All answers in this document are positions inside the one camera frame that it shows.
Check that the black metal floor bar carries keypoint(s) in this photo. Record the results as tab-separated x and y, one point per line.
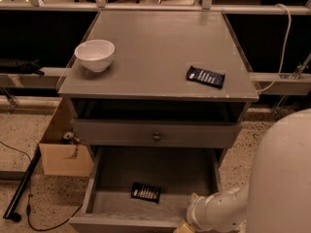
24	182

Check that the grey drawer cabinet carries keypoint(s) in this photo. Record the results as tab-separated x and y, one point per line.
147	79

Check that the metal drink can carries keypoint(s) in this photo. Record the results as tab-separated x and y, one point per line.
68	136

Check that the round brass drawer knob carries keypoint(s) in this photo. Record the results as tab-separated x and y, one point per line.
157	137

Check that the cardboard box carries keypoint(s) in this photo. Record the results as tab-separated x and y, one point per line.
60	157

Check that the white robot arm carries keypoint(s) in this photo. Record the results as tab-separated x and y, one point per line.
278	197

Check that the metal railing frame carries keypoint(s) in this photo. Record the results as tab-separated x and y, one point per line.
223	6

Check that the closed grey upper drawer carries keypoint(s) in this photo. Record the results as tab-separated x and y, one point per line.
174	134

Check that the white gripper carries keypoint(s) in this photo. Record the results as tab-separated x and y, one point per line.
194	212

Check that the white ceramic bowl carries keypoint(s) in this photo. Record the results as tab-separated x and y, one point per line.
95	55

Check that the black chocolate rxbar wrapper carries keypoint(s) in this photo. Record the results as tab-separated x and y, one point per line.
145	192

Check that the open grey middle drawer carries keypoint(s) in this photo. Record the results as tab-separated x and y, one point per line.
108	206

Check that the blue snack bar wrapper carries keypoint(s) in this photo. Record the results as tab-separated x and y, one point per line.
206	77

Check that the black object on rail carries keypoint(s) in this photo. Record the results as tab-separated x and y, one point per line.
20	66

